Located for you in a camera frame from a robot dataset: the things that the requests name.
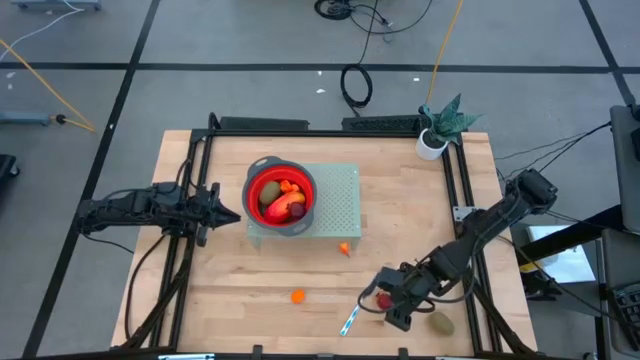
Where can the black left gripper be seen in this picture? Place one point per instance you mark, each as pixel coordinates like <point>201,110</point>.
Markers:
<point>205,212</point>

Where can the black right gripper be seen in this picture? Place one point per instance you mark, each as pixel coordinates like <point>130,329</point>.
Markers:
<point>412,287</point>

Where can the dark red toy pomegranate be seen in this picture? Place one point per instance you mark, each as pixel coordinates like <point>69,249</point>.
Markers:
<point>384,302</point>
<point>298,210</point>

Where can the red collapsible colander grey rim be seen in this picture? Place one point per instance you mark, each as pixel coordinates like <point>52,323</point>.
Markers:
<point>253,192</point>

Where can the brown green toy kiwi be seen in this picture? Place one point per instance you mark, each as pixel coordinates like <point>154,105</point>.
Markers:
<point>442,324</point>
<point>270,193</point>

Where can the red orange toy mango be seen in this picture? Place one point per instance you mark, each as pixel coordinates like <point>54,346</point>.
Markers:
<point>280,206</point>

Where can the orange toy tangerine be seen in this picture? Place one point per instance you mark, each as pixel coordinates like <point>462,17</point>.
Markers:
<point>298,297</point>

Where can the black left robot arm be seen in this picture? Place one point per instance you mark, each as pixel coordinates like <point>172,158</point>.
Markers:
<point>130,207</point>

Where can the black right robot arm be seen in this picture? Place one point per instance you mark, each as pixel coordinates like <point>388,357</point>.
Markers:
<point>495,220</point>

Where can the plain black box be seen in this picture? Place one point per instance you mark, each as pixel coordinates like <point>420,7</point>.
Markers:
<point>265,123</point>

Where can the pale green perforated metal rack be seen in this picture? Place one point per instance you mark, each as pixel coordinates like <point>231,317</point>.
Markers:
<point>340,200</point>

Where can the snake plant in white pot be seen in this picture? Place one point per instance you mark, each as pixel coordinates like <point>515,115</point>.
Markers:
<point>431,145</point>

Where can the perforated black box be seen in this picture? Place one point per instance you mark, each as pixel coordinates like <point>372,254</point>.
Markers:
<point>380,123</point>

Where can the white box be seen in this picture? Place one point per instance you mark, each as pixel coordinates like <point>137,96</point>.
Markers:
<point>570,265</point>

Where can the black desk beam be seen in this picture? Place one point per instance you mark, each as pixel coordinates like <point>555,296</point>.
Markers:
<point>580,231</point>

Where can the grey floor bar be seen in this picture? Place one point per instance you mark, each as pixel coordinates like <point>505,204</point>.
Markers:
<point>25,118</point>

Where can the black caster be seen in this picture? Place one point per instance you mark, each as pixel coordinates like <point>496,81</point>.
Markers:
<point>6,165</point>

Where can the grey desk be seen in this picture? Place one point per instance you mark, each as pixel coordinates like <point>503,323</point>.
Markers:
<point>620,260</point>

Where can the black keyboard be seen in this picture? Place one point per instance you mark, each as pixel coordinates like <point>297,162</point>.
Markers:
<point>630,305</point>

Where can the grey chair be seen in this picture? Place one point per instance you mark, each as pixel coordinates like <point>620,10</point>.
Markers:
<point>625,170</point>

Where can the grey cart base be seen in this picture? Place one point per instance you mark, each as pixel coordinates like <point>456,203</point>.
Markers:
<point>55,4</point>

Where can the black aluminium table frame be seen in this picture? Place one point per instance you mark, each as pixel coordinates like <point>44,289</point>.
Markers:
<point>280,133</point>

